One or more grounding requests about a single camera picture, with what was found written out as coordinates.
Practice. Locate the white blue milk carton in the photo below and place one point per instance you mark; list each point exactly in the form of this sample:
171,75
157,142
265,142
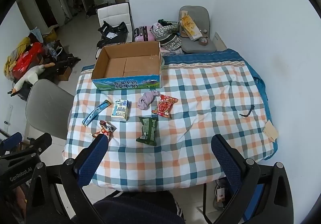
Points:
119,111

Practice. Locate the purple rolled cloth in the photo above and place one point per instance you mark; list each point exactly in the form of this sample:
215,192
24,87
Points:
146,99

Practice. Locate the white goose plush toy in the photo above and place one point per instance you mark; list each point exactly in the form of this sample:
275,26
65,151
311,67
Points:
32,76

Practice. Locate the white padded chair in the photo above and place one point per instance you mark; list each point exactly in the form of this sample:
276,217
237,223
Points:
112,13

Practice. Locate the yellow cloth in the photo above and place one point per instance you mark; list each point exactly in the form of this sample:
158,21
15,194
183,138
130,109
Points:
21,43

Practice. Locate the pink cloth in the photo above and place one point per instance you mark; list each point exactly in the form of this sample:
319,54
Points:
173,51

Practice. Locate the black folded stand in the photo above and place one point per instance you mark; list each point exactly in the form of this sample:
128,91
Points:
62,62

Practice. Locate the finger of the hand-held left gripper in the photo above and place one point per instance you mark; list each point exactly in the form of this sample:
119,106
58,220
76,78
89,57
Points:
40,143
10,141

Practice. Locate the grey plastic chair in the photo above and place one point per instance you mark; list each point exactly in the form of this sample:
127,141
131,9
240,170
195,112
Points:
45,106

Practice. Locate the red plastic bag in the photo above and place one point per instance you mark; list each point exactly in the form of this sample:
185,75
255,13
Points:
27,58

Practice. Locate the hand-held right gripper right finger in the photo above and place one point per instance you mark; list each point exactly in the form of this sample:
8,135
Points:
225,161

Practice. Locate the red snack packet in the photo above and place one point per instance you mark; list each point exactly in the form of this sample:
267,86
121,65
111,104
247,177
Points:
164,106

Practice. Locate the pink suitcase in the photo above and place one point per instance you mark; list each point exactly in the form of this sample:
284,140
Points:
143,35

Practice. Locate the small brown cardboard box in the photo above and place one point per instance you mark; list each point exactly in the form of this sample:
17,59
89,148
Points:
65,74

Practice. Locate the white flat board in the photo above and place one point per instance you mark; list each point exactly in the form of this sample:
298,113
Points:
218,40

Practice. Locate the green snack packet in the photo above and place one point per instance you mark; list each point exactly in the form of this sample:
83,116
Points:
148,131

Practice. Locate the long blue packet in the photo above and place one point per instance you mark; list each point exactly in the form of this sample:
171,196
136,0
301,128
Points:
95,113

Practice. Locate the plaid blanket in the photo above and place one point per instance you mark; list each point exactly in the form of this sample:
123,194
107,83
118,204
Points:
188,126

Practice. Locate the open cardboard box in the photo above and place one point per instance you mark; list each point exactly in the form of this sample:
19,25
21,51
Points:
125,83

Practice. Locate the black table leg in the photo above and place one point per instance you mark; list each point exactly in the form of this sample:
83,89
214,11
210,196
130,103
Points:
205,199

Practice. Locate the beige cardboard pieces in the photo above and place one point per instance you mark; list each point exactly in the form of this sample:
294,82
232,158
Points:
270,131

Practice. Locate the grey office chair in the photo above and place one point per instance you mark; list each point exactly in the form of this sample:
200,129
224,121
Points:
198,13

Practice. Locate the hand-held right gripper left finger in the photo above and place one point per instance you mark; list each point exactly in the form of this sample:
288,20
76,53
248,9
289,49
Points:
91,161

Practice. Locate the yellow snack bag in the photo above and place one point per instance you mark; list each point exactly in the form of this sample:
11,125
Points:
189,25

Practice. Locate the black white patterned bag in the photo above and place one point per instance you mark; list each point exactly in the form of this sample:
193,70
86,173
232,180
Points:
168,38

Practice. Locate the yellow cardboard box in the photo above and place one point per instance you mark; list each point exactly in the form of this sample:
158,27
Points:
50,34

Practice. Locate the person's dark trousers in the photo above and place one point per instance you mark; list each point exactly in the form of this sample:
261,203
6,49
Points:
135,209

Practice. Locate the black plastic bag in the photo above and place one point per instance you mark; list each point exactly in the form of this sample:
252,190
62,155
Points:
112,28

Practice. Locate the panda print snack packet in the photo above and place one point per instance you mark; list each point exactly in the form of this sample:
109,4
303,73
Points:
108,128

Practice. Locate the brown tape roll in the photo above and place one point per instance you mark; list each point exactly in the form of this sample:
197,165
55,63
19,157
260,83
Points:
203,41

